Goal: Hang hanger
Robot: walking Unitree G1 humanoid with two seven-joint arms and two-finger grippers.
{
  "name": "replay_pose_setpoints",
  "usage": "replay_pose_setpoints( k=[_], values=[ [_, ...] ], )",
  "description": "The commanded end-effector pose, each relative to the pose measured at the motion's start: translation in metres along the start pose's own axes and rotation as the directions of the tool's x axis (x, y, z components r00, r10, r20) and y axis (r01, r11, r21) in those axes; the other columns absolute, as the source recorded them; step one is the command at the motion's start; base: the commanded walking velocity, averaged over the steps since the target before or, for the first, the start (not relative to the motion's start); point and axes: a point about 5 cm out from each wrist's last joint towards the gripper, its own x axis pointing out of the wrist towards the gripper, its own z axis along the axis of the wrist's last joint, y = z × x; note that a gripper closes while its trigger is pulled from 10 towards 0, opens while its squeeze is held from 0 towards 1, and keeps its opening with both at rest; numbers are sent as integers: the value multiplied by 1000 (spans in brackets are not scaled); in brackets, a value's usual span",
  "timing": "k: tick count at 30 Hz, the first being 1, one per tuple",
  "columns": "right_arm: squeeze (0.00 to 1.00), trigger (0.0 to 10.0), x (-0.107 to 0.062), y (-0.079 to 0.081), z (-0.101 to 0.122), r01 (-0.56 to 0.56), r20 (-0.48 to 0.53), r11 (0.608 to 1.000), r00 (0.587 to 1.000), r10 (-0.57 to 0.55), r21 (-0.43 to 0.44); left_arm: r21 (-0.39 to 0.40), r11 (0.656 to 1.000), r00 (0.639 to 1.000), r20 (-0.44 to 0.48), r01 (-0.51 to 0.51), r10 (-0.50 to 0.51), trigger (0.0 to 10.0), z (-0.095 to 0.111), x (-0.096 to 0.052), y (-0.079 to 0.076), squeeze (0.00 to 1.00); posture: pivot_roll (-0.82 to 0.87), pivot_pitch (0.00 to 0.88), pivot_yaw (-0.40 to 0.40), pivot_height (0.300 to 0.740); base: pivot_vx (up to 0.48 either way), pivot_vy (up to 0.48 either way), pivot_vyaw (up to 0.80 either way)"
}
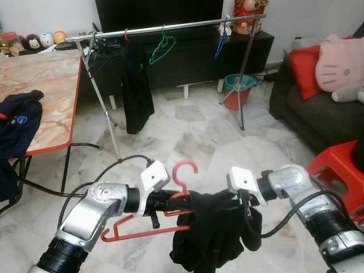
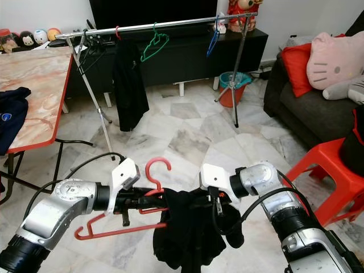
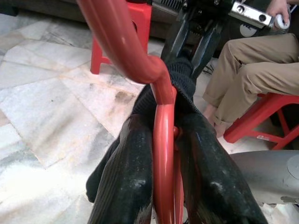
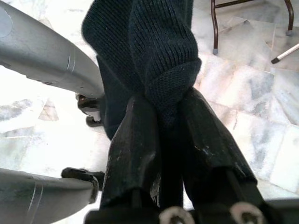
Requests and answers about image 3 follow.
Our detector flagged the seated person khaki trousers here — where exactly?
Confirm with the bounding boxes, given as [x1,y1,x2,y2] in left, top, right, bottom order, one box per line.
[202,0,299,138]

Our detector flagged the red plastic hanger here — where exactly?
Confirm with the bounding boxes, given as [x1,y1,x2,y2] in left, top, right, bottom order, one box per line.
[77,0,186,224]

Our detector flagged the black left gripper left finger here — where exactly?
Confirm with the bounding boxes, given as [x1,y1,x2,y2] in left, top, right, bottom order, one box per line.
[87,114,155,224]

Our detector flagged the bare person hand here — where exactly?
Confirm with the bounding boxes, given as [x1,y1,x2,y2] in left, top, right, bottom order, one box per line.
[266,0,292,24]

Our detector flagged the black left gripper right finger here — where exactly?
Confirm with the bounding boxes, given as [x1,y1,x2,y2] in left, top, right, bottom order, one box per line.
[179,114,269,224]

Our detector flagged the dark brown sofa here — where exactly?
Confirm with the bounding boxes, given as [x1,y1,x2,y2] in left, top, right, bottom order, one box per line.
[0,0,180,45]

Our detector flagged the red plastic stool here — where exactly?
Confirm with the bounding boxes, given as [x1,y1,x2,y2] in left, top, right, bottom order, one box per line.
[90,0,152,75]
[223,92,299,151]

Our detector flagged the white handheld controller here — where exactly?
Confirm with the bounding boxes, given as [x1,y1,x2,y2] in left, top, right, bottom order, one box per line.
[277,14,291,30]

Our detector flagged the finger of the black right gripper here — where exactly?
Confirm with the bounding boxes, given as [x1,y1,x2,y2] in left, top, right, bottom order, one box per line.
[164,13,188,67]
[192,22,224,78]

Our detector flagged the plain black shirt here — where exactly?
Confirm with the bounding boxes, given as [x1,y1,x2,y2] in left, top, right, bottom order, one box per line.
[85,56,218,203]

